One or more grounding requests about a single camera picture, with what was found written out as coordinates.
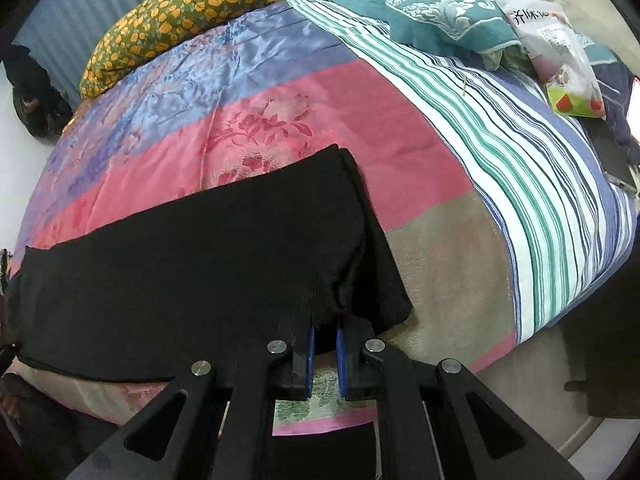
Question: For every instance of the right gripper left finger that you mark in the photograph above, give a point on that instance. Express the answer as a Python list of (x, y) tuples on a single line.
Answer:
[(214, 418)]

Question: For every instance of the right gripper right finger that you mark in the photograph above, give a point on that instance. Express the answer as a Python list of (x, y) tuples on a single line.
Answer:
[(439, 421)]

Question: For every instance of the black pants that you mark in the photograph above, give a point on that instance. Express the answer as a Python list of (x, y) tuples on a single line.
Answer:
[(214, 276)]

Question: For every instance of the striped bed sheet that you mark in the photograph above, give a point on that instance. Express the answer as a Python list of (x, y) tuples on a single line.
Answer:
[(567, 228)]

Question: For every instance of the colourful satin bedspread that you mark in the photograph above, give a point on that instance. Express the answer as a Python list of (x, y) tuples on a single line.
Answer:
[(255, 95)]

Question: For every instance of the dark hanging clothes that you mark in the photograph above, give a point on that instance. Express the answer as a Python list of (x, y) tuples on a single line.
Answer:
[(41, 108)]

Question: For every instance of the white plastic snack bag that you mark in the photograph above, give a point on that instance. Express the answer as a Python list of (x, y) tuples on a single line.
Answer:
[(560, 60)]

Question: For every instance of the teal floral blanket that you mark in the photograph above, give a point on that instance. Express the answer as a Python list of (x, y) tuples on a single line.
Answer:
[(462, 27)]

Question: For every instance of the green orange floral pillow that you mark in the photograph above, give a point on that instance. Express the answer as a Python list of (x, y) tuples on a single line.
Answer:
[(150, 29)]

